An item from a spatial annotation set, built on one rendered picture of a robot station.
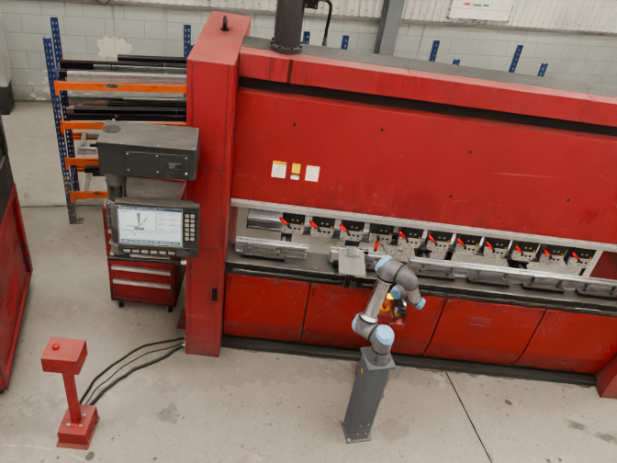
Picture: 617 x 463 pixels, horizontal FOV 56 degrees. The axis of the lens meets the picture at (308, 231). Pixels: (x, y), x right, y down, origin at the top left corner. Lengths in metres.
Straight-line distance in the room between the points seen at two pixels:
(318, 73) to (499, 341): 2.46
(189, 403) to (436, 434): 1.75
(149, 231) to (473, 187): 2.00
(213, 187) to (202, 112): 0.49
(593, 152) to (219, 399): 2.94
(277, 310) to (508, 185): 1.81
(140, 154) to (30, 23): 4.77
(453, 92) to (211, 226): 1.66
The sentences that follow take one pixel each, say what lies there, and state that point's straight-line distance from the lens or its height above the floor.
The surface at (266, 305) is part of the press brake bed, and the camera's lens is 4.23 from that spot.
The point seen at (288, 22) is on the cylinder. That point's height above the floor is 2.47.
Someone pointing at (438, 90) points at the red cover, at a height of 2.24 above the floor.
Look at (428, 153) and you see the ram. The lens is 3.64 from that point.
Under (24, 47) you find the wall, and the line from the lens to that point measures 7.85.
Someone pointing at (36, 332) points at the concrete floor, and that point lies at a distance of 4.87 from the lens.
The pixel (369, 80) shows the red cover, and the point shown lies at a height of 2.24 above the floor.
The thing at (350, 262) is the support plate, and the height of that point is 1.00.
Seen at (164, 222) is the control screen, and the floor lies 1.48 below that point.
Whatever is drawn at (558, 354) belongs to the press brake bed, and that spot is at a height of 0.33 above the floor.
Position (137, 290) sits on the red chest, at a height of 0.25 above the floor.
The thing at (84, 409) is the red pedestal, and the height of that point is 0.12.
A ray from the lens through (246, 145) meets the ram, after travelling 3.59.
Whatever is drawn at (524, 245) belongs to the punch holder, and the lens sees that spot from 4.21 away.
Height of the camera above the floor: 3.47
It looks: 37 degrees down
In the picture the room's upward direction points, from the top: 9 degrees clockwise
